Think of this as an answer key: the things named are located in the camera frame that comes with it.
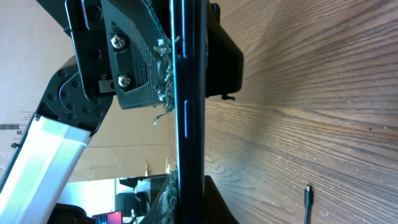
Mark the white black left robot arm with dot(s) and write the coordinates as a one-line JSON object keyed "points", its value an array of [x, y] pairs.
{"points": [[58, 132]]}

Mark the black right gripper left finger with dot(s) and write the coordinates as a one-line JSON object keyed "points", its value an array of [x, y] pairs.
{"points": [[163, 210]]}

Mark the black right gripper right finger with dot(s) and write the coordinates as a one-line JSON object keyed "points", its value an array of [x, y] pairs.
{"points": [[216, 209]]}

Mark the brown cardboard backdrop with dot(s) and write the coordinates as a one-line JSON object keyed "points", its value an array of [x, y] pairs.
{"points": [[33, 47]]}

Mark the Samsung Galaxy smartphone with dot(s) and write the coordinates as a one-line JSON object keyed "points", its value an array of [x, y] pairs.
{"points": [[188, 30]]}

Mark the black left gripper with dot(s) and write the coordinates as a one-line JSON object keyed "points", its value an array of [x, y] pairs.
{"points": [[139, 45]]}

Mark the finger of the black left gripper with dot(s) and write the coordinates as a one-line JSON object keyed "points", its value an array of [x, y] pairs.
{"points": [[224, 70]]}

